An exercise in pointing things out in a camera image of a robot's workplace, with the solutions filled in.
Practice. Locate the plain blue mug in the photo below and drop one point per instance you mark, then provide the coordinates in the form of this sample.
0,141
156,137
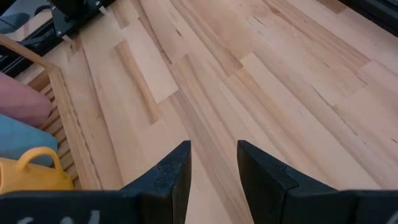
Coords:
21,140

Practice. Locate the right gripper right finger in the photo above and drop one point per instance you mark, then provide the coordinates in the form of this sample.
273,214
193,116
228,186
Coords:
273,193

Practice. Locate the wooden slatted tray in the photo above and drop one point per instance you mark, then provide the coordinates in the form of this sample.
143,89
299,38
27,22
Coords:
77,140

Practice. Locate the plain yellow mug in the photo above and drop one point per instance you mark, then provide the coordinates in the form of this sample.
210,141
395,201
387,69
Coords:
31,179

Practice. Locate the plain pink mug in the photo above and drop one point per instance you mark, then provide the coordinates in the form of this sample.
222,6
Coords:
21,99

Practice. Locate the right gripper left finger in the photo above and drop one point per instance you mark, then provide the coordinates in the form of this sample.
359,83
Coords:
168,193

